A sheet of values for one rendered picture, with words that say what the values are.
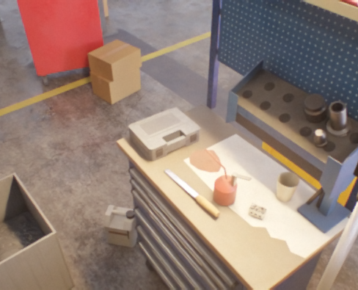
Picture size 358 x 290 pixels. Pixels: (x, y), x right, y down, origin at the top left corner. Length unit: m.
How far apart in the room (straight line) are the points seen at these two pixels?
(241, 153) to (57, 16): 2.53
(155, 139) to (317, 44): 0.73
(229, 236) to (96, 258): 1.28
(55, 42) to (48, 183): 1.46
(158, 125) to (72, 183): 1.38
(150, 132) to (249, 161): 0.44
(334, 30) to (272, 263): 0.76
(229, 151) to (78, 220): 1.36
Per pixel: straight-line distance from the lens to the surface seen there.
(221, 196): 1.40
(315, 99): 1.30
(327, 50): 1.34
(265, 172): 1.59
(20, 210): 2.47
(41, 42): 3.83
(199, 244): 1.44
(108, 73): 3.52
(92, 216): 2.68
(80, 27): 3.81
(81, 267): 2.46
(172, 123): 1.68
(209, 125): 1.79
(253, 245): 1.35
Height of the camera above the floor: 2.05
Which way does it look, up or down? 41 degrees down
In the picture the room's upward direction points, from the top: straight up
